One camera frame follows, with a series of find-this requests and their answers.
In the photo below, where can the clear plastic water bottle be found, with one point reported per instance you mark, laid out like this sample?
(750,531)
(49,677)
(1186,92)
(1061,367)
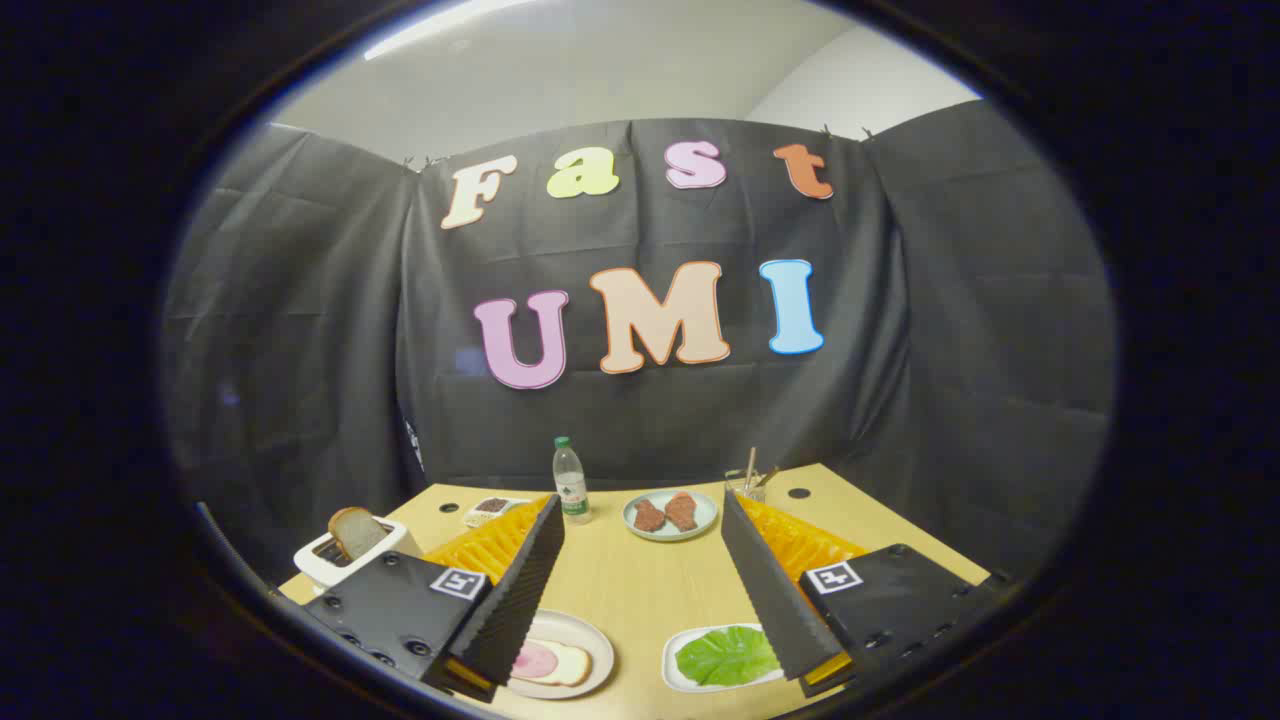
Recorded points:
(572,490)

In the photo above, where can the toast bread slice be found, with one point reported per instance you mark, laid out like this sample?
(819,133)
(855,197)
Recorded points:
(357,532)

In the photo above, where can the white square plate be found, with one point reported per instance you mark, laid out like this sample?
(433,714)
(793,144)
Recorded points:
(672,672)

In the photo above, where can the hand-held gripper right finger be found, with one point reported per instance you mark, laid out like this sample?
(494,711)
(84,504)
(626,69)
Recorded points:
(775,600)

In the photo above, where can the pink ham slice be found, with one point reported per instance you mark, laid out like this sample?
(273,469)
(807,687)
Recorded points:
(535,661)

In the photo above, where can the white bread slice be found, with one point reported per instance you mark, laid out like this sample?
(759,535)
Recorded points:
(572,665)

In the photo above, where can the clear utensil holder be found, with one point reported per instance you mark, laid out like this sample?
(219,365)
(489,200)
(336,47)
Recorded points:
(740,488)

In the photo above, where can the white divided condiment tray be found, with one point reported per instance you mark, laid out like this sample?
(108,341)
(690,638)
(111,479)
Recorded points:
(492,508)

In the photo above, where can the green lettuce leaf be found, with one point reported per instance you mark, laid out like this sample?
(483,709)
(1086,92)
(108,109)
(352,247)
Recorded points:
(725,655)

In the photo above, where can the brown meat piece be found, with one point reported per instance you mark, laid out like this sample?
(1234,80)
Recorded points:
(682,511)
(649,516)

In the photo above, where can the light wooden stick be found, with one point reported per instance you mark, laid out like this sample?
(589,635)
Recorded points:
(750,465)

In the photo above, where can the white toaster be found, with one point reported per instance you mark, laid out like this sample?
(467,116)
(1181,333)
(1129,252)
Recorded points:
(318,572)

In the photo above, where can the black backdrop cloth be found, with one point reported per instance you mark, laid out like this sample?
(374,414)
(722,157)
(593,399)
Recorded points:
(300,350)

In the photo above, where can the pale green round plate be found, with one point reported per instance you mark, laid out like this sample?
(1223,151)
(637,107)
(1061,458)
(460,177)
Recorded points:
(705,515)

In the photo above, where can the cream round plate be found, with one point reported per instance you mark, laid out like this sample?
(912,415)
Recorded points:
(585,630)

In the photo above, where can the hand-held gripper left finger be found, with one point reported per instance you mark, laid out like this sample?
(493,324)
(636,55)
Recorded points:
(515,600)

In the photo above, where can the brown wooden spoon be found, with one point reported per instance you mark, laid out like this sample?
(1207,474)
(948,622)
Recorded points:
(768,476)

